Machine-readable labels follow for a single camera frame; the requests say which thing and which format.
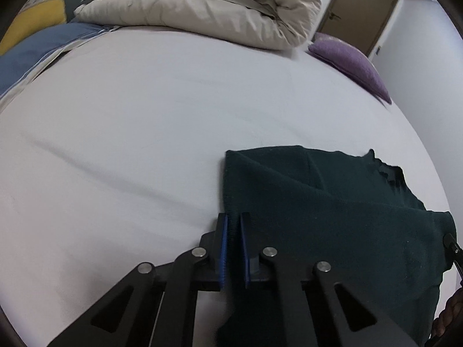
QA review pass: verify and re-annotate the white bed sheet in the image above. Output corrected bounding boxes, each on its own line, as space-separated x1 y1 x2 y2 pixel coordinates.
0 25 453 347

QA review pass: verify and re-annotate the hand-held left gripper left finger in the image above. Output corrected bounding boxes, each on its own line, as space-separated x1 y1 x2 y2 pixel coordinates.
47 213 232 347

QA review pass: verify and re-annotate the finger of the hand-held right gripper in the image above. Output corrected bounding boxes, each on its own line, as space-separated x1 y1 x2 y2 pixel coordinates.
443 233 463 280

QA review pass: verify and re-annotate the yellow pillow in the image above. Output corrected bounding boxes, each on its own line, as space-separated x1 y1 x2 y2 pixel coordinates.
0 0 69 53

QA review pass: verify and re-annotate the purple pillow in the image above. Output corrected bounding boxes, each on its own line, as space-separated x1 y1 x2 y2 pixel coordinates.
307 32 393 105

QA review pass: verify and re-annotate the beige folded duvet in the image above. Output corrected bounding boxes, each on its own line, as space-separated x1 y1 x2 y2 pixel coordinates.
74 0 322 50

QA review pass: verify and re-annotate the dark green fleece garment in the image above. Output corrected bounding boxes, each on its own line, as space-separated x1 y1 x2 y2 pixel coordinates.
216 145 456 347

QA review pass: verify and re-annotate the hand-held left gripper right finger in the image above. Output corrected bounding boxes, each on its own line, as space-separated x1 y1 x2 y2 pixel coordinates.
240 212 417 347

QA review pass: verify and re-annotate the blue bedding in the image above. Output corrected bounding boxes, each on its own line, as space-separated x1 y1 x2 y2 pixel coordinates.
0 22 109 95

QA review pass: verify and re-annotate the brown wooden door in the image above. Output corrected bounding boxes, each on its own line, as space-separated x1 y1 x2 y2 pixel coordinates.
318 0 400 58

